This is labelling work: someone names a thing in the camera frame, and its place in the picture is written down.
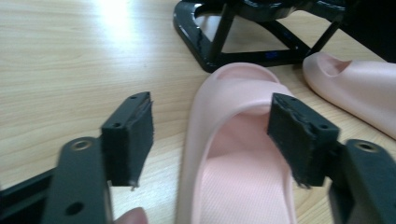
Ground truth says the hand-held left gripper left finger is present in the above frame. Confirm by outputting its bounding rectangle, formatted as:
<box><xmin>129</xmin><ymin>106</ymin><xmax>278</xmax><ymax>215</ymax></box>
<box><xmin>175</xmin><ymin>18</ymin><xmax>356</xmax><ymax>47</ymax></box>
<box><xmin>100</xmin><ymin>91</ymin><xmax>155</xmax><ymax>189</ymax></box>

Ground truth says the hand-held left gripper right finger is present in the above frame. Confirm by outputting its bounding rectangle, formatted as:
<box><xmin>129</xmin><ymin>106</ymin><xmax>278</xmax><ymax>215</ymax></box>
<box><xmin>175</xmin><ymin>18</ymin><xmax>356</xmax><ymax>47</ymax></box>
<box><xmin>266</xmin><ymin>92</ymin><xmax>341</xmax><ymax>189</ymax></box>

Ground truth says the pink foam slipper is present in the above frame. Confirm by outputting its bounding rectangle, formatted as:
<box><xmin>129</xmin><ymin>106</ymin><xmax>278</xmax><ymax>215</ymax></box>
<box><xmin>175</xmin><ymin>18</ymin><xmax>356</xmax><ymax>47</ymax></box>
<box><xmin>175</xmin><ymin>62</ymin><xmax>299</xmax><ymax>224</ymax></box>
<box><xmin>302</xmin><ymin>51</ymin><xmax>396</xmax><ymax>140</ymax></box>

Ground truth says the red pink toy backpack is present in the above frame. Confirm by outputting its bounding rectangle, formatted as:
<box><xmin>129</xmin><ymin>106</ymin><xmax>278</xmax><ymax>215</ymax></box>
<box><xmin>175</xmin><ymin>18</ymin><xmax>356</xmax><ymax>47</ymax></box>
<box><xmin>172</xmin><ymin>0</ymin><xmax>396</xmax><ymax>75</ymax></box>

